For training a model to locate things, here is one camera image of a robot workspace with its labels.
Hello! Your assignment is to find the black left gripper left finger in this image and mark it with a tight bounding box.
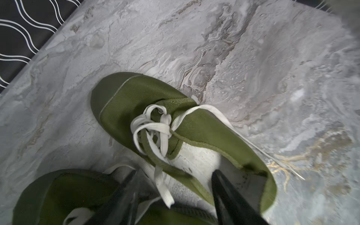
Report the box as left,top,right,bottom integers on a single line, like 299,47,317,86
85,170,139,225

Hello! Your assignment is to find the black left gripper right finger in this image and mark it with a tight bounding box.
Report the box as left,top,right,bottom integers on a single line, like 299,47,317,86
211,170,269,225

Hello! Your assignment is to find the green shoe one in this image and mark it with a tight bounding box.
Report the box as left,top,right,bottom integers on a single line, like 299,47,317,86
12,169,218,225
90,72,277,213

